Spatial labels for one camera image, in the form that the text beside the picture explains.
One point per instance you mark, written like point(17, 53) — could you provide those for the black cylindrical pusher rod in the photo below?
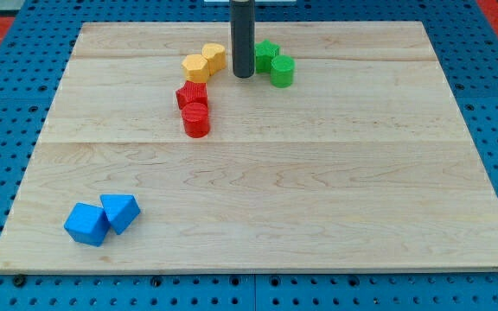
point(242, 23)

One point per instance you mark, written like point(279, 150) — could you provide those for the blue cube block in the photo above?
point(87, 224)

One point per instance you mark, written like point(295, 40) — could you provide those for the blue triangular prism block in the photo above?
point(120, 209)

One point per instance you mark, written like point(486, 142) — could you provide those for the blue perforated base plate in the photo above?
point(34, 54)

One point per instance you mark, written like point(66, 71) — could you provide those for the green cylinder block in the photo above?
point(282, 71)

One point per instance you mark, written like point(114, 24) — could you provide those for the light wooden board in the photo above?
point(363, 165)

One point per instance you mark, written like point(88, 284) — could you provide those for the green star block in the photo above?
point(265, 52)

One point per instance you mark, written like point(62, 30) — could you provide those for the yellow heart block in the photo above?
point(215, 54)

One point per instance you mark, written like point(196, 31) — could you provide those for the red star block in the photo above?
point(192, 92)

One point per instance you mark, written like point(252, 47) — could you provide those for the red cylinder block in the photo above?
point(195, 117)

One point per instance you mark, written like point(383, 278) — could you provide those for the yellow hexagon block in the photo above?
point(195, 68)

